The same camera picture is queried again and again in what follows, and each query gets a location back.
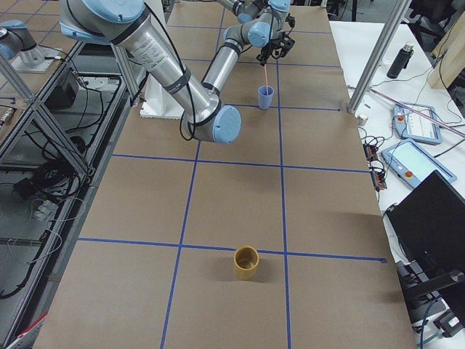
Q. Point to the black monitor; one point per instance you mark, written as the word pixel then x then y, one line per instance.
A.
pixel 429 223

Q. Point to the aluminium frame post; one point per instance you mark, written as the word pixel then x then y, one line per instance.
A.
pixel 381 45

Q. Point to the long metal rod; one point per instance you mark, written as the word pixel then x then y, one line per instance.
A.
pixel 412 110

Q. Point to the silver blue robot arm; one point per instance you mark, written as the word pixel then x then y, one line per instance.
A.
pixel 127 24

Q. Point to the black orange connector strip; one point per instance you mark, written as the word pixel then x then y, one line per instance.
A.
pixel 375 166

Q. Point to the blue cup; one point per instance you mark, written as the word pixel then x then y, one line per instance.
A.
pixel 265 97

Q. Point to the teach pendant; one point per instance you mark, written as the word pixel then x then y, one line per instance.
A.
pixel 408 124
pixel 413 164

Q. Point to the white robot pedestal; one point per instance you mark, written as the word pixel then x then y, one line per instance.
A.
pixel 158 103

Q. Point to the lower teach pendant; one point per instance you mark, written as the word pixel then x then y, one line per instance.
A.
pixel 413 164

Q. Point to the pink chopstick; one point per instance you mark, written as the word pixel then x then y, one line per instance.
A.
pixel 266 80

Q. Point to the upper teach pendant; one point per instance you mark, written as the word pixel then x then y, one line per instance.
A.
pixel 408 124

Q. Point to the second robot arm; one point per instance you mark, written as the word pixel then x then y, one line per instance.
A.
pixel 15 38

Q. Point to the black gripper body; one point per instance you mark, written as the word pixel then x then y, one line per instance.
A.
pixel 269 49

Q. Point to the black water bottle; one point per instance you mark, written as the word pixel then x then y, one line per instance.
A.
pixel 401 60

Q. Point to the yellow-brown cup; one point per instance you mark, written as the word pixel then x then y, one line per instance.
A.
pixel 246 261

